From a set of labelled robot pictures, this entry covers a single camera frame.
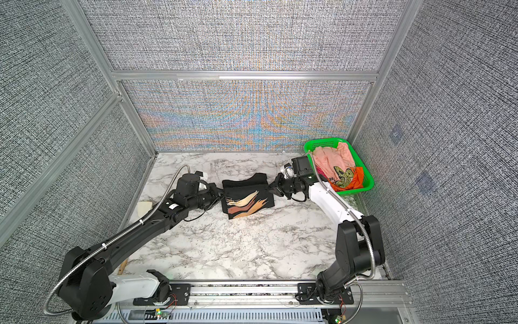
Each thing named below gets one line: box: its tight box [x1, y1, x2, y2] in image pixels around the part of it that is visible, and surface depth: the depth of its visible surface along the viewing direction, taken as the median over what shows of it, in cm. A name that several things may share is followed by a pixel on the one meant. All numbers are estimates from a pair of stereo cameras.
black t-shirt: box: [221, 172, 275, 220], surface depth 88 cm
